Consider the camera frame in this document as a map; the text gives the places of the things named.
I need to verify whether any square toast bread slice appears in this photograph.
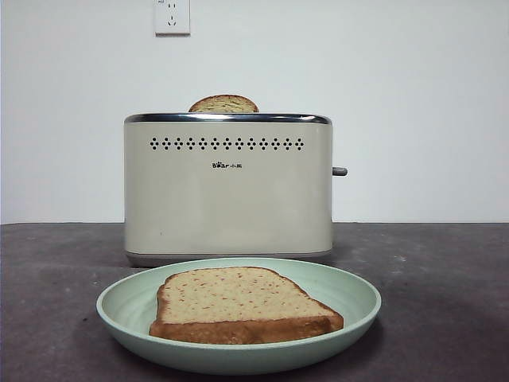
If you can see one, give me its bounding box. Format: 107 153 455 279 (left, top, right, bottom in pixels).
149 266 345 345

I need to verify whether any pale green round plate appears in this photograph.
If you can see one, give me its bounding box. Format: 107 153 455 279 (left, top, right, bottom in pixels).
95 257 383 376

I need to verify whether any cream toaster with chrome top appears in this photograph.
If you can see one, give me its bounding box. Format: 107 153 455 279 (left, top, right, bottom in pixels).
122 112 349 268

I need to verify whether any round-topped bread slice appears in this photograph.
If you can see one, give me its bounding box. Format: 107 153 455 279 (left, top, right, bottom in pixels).
188 94 260 114

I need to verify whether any white wall socket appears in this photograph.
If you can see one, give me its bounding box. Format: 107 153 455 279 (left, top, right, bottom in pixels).
154 0 191 37

